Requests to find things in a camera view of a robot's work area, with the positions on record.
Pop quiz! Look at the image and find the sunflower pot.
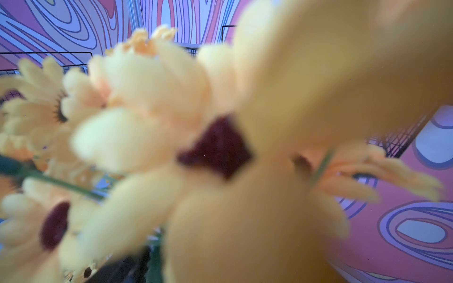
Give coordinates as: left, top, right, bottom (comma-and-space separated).
1, 1, 453, 283

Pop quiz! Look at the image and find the black wire basket back wall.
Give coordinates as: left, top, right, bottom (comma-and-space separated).
1, 45, 433, 158

